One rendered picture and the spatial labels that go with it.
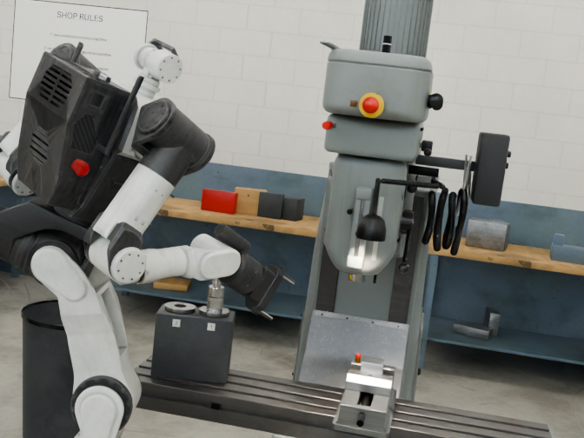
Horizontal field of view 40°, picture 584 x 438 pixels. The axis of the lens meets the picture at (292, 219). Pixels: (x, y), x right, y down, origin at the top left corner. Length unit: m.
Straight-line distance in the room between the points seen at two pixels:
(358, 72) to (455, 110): 4.43
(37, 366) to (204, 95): 3.35
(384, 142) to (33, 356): 2.36
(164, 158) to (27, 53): 5.68
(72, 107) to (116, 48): 5.25
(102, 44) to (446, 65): 2.84
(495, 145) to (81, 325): 1.25
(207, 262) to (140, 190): 0.24
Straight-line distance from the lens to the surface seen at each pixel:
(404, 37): 2.34
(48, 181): 1.76
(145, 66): 1.86
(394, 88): 1.95
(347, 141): 2.06
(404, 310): 2.60
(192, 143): 1.65
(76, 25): 7.09
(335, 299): 2.62
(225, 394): 2.27
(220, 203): 6.04
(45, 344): 3.87
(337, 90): 1.97
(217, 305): 2.32
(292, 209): 6.00
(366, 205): 2.06
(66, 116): 1.70
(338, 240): 2.12
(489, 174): 2.38
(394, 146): 2.05
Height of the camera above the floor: 1.74
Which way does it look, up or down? 8 degrees down
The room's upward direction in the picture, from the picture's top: 7 degrees clockwise
